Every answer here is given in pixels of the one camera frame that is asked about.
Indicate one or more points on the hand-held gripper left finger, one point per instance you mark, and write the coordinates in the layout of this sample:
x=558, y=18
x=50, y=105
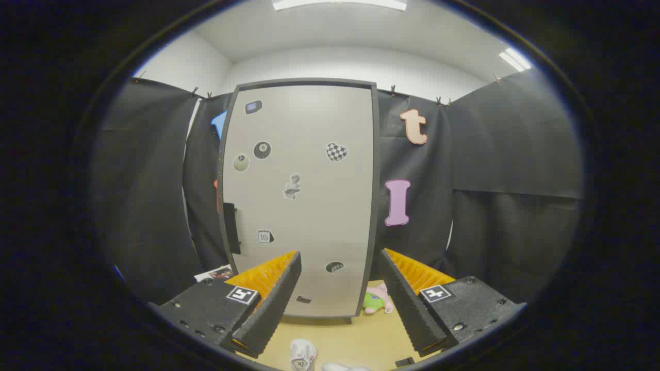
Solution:
x=273, y=304

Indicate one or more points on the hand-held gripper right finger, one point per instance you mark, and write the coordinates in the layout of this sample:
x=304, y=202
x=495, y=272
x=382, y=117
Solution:
x=407, y=304

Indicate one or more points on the white canvas shoe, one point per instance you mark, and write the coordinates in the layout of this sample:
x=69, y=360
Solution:
x=303, y=353

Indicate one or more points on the dark grey shoe cabinet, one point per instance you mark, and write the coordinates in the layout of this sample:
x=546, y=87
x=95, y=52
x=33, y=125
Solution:
x=376, y=206

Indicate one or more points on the pink and green plush toy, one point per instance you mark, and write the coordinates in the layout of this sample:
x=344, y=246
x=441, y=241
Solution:
x=374, y=303

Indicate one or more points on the small black block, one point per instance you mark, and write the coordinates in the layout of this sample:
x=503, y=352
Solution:
x=405, y=362

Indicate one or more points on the white booklet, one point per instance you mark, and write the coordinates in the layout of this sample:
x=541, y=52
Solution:
x=211, y=273

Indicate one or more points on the black backdrop cloth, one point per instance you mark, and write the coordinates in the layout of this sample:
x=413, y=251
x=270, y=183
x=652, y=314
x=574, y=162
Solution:
x=505, y=154

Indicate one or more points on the small ceiling light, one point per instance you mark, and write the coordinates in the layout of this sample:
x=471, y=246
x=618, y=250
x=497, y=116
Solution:
x=514, y=59

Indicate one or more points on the long ceiling light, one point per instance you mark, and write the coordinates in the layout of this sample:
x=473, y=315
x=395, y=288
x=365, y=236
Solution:
x=340, y=3

